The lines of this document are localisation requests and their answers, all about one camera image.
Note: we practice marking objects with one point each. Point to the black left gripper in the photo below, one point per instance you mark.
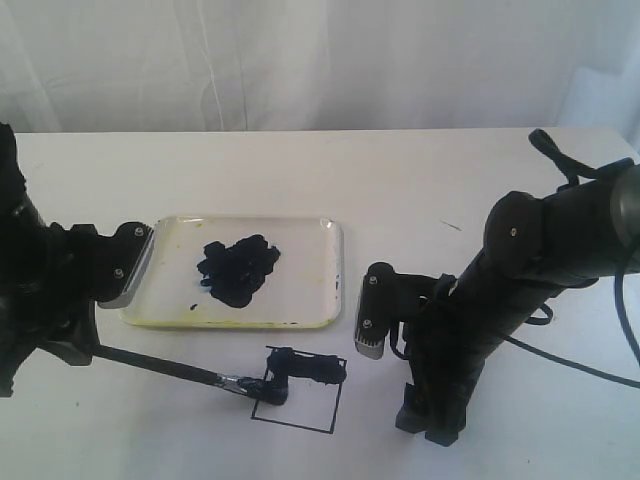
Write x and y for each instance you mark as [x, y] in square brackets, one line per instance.
[48, 278]

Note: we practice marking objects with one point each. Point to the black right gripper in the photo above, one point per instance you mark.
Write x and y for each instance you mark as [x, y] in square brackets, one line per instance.
[448, 335]

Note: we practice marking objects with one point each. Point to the thin black paintbrush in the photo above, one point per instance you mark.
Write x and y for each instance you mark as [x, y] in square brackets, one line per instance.
[273, 393]

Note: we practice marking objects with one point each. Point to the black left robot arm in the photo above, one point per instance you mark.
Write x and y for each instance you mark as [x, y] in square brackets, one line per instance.
[16, 205]

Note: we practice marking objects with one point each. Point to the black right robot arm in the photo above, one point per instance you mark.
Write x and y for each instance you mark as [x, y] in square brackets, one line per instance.
[533, 250]

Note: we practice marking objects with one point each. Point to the dark blue paint blob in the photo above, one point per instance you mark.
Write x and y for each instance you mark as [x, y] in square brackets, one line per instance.
[234, 274]

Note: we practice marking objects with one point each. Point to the white paint tray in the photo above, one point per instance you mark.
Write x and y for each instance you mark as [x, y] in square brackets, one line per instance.
[304, 291]

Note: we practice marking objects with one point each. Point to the white backdrop curtain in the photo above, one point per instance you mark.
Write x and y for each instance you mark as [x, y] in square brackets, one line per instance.
[90, 66]

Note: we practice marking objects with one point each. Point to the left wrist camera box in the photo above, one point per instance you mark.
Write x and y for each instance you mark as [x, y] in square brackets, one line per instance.
[122, 262]

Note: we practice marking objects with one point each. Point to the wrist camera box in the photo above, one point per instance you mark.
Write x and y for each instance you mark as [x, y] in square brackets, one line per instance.
[376, 314]
[122, 262]

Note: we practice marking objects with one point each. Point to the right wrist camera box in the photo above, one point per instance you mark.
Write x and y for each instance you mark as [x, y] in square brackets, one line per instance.
[376, 314]

